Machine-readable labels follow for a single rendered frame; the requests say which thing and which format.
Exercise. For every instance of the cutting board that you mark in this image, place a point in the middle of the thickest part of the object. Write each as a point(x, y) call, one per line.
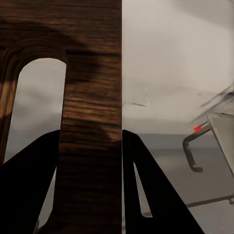
point(87, 36)

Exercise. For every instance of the drop in sink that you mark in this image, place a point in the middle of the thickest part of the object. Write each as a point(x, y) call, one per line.
point(223, 128)

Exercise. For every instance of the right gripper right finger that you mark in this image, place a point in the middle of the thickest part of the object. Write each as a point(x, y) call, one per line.
point(170, 214)

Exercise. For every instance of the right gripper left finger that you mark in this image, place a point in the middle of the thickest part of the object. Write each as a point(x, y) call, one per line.
point(24, 183)

